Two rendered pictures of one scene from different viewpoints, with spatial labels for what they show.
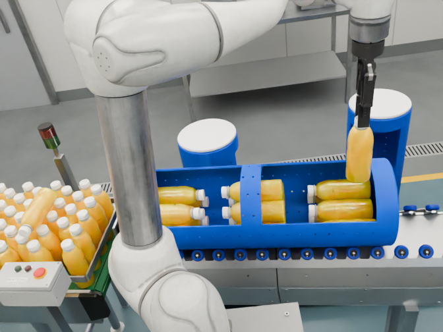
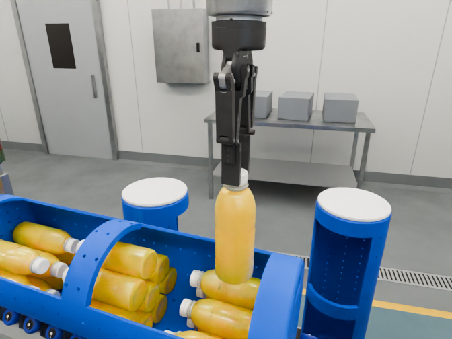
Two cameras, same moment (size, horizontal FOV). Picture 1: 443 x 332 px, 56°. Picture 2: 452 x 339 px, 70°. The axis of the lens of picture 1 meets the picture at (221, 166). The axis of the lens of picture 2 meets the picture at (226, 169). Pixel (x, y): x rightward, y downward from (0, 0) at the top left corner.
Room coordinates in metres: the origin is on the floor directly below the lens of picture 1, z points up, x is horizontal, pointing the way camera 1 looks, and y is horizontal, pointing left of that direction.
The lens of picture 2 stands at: (0.47, -0.45, 1.65)
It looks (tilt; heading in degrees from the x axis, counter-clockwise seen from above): 22 degrees down; 9
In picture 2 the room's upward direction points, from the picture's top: straight up
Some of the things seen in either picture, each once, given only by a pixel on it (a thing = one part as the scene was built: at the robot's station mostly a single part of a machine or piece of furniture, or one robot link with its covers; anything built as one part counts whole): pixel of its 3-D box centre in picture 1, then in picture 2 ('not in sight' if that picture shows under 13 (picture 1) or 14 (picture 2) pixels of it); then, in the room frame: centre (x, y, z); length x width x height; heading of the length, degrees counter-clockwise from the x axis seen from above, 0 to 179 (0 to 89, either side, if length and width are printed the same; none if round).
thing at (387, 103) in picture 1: (379, 103); (353, 202); (1.69, -0.79, 1.03); 0.28 x 0.28 x 0.01
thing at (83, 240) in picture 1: (84, 248); not in sight; (1.11, 0.54, 0.99); 0.07 x 0.07 x 0.19
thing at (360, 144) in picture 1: (359, 151); (235, 229); (0.95, -0.40, 1.34); 0.07 x 0.07 x 0.19
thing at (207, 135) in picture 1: (206, 134); (155, 190); (1.68, 0.04, 1.03); 0.28 x 0.28 x 0.01
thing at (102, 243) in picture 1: (105, 235); not in sight; (1.19, 0.48, 0.96); 0.40 x 0.01 x 0.03; 168
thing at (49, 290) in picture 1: (31, 283); not in sight; (0.93, 0.66, 1.05); 0.20 x 0.10 x 0.10; 78
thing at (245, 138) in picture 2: (361, 107); (240, 154); (0.97, -0.40, 1.47); 0.03 x 0.01 x 0.07; 78
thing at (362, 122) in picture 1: (364, 115); (231, 163); (0.93, -0.39, 1.47); 0.03 x 0.01 x 0.07; 78
